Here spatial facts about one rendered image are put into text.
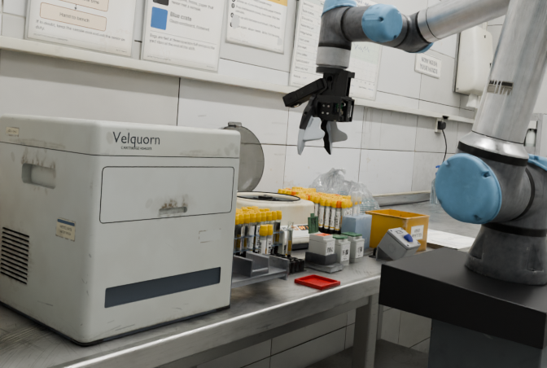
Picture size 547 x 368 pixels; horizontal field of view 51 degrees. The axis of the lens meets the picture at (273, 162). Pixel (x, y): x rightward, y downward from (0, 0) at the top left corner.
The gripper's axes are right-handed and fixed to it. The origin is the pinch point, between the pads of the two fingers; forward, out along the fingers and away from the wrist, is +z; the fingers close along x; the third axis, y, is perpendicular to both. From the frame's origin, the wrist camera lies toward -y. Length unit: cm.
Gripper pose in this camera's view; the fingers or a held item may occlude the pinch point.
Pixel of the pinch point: (312, 155)
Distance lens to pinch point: 132.8
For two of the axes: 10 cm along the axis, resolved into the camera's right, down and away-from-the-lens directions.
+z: -1.2, 9.9, 0.9
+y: 8.4, 1.5, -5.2
